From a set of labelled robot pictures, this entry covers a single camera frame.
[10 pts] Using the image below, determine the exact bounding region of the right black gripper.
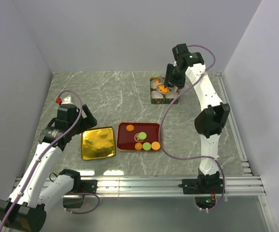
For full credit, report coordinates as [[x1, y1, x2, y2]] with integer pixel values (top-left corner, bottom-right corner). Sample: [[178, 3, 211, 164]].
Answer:
[[163, 64, 185, 91]]

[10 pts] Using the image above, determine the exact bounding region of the orange flower cookie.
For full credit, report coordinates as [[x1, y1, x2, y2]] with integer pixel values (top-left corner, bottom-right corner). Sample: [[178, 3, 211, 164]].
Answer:
[[158, 86, 170, 94]]

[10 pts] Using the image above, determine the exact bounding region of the brown round cookie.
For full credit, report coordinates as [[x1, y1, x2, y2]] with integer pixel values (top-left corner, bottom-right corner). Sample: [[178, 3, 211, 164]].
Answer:
[[126, 124, 134, 132]]

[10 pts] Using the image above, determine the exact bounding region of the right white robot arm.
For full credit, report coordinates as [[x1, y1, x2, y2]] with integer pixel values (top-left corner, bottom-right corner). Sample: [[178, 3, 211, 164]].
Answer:
[[164, 43, 231, 193]]

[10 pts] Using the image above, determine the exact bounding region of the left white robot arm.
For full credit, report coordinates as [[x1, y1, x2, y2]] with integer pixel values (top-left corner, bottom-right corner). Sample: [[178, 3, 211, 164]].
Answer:
[[0, 96, 97, 232]]

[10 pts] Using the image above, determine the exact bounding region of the white paper cup liner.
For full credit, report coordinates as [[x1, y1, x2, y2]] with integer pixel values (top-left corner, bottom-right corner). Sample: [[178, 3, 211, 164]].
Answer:
[[150, 80, 159, 89], [156, 86, 171, 97], [151, 91, 164, 99], [166, 92, 179, 99]]

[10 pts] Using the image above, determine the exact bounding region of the green cookie tin box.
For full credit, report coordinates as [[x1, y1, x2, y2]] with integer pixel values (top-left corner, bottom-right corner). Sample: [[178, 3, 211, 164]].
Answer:
[[150, 77, 174, 104]]

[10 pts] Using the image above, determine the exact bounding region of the gold tin lid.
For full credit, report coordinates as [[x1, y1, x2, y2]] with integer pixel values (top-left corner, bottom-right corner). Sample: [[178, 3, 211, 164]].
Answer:
[[81, 127, 116, 160]]

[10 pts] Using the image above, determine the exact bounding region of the upper green round cookie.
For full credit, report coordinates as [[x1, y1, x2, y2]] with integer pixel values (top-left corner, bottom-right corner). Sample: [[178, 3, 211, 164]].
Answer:
[[138, 131, 147, 140]]

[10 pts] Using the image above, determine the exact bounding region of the green round cookie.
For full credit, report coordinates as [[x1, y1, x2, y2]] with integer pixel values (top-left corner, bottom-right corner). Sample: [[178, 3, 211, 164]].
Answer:
[[143, 142, 151, 151], [138, 131, 147, 140]]

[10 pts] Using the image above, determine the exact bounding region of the orange waffle round cookie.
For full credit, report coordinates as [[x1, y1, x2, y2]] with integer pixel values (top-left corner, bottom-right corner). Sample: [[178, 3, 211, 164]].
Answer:
[[151, 141, 161, 151]]

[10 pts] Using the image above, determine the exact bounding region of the dark patterned cookie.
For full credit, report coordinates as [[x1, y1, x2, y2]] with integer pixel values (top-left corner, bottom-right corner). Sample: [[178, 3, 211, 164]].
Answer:
[[134, 133, 142, 143]]

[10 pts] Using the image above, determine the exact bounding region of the red rectangular tray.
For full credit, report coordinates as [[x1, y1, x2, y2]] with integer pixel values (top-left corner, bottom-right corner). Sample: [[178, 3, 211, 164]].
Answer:
[[117, 122, 162, 152]]

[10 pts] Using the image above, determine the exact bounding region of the lower green round cookie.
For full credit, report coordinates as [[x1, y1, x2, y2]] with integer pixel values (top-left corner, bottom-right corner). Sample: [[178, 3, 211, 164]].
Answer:
[[143, 142, 151, 151]]

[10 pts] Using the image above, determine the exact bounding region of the orange swirl cookie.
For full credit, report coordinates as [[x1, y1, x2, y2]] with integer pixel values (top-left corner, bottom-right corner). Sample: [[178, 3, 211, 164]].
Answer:
[[134, 143, 143, 150]]

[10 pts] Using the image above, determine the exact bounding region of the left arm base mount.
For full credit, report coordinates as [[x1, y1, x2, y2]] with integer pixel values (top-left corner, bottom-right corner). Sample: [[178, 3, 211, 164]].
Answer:
[[78, 179, 98, 194]]

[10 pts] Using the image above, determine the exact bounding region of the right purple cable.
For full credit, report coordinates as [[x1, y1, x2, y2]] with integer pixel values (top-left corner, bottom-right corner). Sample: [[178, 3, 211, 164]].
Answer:
[[158, 44, 227, 212]]

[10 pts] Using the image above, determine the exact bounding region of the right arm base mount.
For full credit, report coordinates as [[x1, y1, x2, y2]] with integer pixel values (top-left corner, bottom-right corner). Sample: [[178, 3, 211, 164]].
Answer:
[[179, 178, 224, 195]]

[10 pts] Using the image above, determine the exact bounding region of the aluminium mounting rail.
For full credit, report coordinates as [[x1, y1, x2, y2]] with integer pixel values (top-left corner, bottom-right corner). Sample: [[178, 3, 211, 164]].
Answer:
[[10, 175, 267, 198]]

